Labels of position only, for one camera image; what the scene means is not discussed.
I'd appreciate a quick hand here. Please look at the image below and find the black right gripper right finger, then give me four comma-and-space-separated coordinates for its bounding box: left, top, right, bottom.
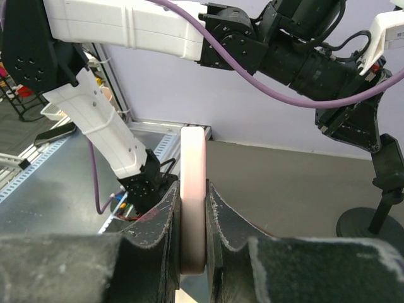
206, 182, 403, 302

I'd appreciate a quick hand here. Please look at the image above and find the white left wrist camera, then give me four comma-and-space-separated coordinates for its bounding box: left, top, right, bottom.
359, 10, 403, 76

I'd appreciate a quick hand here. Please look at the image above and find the black phone stand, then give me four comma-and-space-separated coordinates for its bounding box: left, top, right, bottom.
336, 134, 403, 244

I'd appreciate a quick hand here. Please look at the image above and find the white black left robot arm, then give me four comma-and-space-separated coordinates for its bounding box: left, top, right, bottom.
1, 1, 403, 214

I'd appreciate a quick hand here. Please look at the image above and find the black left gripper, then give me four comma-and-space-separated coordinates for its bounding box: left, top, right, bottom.
315, 68, 392, 153

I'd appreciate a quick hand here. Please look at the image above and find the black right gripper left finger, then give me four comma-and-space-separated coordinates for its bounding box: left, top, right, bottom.
1, 182, 180, 302

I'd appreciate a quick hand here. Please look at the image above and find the black phone pink case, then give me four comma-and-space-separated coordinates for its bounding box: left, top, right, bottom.
180, 126, 206, 275

